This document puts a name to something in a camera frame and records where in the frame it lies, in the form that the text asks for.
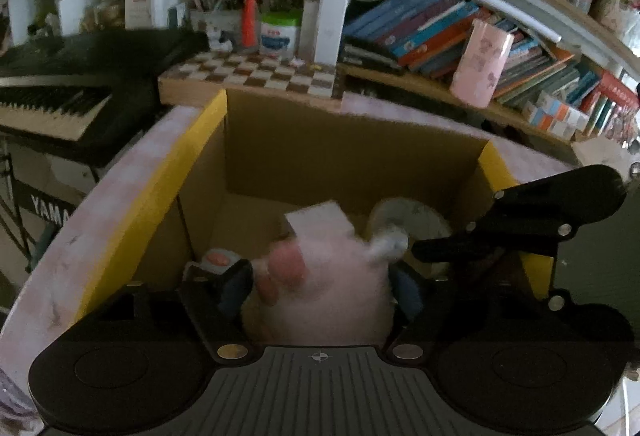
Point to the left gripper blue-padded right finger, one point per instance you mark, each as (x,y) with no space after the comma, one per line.
(408,334)

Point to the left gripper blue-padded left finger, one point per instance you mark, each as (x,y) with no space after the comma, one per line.
(214,303)

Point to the pink plush paw toy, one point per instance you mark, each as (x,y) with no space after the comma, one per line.
(327,291)

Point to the yellow adhesive tape roll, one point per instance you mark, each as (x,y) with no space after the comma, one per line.
(418,220)

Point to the white eraser block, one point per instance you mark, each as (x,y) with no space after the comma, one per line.
(320,220)

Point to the yellow cardboard box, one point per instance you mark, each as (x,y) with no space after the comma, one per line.
(300,175)

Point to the pink cartoon desk mat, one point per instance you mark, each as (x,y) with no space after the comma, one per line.
(100,225)

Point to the wooden chessboard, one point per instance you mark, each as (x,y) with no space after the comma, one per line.
(198,80)

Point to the orange white box lower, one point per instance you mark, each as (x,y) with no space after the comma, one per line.
(536,117)

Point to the orange white box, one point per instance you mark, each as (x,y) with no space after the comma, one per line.
(562,111)
(536,117)

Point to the orange white box upper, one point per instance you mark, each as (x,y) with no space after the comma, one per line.
(562,111)

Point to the black electronic keyboard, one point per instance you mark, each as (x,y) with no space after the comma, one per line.
(84,97)

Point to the pink cylindrical pen holder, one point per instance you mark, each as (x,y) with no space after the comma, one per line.
(476,77)

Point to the row of leaning books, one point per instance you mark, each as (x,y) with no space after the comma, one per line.
(423,41)

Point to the red marker bottle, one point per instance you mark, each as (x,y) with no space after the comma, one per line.
(248,23)

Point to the white green-lidded jar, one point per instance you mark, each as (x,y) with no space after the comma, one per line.
(279,33)

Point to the red thick dictionary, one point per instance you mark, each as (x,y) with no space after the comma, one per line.
(612,88)

